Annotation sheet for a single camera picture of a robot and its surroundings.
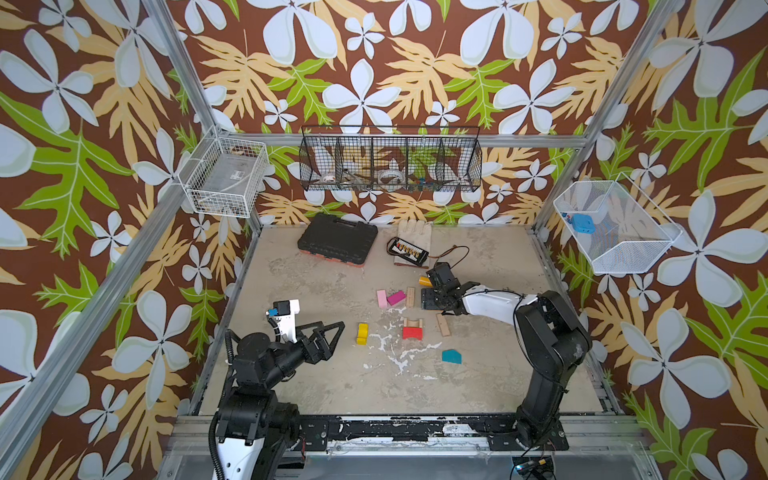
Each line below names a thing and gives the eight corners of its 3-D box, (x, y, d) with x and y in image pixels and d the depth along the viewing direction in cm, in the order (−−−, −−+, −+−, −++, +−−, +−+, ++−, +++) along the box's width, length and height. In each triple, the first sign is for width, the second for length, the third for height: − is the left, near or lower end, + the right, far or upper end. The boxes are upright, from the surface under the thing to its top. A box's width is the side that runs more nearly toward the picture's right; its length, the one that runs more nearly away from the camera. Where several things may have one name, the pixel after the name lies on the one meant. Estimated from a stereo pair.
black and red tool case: (296, 253, 113) (293, 244, 109) (318, 218, 125) (316, 210, 121) (360, 270, 108) (360, 262, 104) (377, 233, 120) (377, 225, 116)
